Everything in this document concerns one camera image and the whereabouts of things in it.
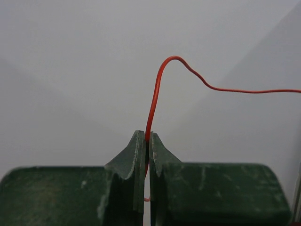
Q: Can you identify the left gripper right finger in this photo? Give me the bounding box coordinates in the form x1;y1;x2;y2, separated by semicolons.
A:
149;133;292;226

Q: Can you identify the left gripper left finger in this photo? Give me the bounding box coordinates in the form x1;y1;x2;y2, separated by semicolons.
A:
0;130;145;226

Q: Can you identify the red cable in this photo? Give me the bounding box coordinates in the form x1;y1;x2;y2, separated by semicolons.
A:
143;55;301;202

